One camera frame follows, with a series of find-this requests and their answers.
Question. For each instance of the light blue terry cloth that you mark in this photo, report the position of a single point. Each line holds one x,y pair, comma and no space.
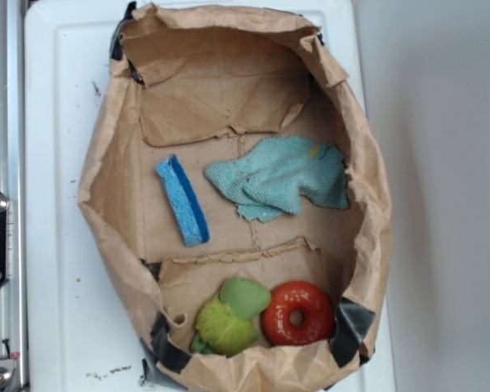
277,173

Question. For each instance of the red ring toy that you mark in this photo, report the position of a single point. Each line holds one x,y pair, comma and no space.
299,313

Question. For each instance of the aluminium frame rail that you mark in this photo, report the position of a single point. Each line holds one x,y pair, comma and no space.
14,346

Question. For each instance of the blue sponge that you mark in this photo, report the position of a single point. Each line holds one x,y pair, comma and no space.
184,202

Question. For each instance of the white plastic tray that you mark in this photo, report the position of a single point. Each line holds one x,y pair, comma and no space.
80,336

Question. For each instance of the green plush toy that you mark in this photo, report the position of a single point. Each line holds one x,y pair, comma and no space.
225,325

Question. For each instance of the brown paper bag bin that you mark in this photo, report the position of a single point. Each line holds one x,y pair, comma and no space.
207,84

